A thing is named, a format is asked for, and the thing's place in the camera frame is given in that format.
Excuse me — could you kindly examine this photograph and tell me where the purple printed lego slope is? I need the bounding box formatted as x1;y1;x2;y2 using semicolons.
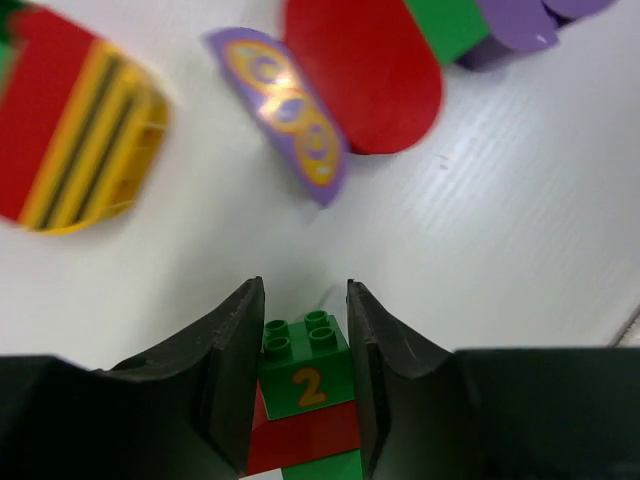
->
203;27;349;208

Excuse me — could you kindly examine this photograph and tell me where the purple flower lego brick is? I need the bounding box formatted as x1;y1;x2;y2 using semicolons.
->
456;0;614;71

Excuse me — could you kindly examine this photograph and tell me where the red green yellow lego stack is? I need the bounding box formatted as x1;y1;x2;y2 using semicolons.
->
1;1;170;234

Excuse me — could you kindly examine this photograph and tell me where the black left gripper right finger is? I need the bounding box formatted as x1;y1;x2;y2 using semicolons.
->
346;281;639;479

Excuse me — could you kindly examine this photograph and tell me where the red rounded lego brick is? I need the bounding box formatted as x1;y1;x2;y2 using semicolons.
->
284;1;444;154

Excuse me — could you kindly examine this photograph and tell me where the green lego connector brick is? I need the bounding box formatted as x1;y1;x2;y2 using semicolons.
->
405;0;489;65

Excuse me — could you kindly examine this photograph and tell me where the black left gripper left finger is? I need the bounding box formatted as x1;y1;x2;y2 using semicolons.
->
1;277;264;479

